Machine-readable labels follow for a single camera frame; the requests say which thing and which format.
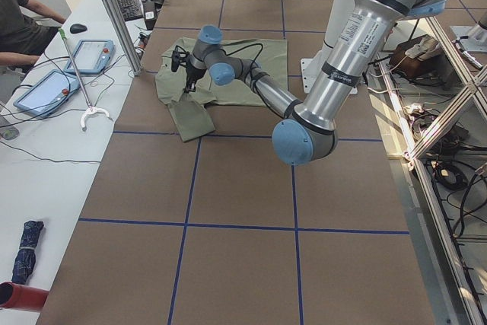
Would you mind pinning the black keyboard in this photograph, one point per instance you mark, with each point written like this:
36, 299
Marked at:
130, 9

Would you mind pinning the far teach pendant tablet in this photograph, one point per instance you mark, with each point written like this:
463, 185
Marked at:
92, 56

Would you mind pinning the olive green long-sleeve shirt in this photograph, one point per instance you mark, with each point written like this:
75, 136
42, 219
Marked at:
188, 110

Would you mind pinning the near teach pendant tablet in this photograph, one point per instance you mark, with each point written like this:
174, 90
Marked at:
48, 94

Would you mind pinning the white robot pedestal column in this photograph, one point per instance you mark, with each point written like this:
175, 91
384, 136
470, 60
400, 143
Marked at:
310, 68

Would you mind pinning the black power adapter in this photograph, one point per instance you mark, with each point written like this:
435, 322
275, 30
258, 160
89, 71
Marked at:
149, 14

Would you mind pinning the teach pendant tablet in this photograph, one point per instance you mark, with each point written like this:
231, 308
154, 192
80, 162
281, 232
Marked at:
92, 56
48, 94

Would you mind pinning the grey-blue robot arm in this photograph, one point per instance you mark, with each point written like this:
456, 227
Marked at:
308, 130

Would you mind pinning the black computer mouse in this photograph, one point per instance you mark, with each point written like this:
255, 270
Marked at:
77, 28

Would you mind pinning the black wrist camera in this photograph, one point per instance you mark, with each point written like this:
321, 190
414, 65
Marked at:
179, 57

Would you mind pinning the folded dark blue umbrella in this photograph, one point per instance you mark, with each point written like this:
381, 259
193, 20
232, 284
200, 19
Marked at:
25, 259

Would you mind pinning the red cylinder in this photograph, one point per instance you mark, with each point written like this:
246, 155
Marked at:
22, 297

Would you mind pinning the aluminium frame post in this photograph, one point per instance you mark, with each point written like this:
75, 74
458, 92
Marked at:
122, 32

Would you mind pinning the reacher grabber stick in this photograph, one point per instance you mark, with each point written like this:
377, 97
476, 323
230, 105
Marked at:
91, 109

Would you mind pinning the brown box with cables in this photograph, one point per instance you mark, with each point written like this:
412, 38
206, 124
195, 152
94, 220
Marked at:
416, 57

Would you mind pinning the clear water bottle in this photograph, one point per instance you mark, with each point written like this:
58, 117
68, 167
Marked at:
7, 130

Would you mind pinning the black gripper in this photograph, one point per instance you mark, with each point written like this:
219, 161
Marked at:
195, 73

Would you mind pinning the seated person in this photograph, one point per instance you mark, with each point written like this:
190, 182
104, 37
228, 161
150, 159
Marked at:
23, 40

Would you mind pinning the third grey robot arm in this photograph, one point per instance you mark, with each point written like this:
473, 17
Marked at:
471, 38

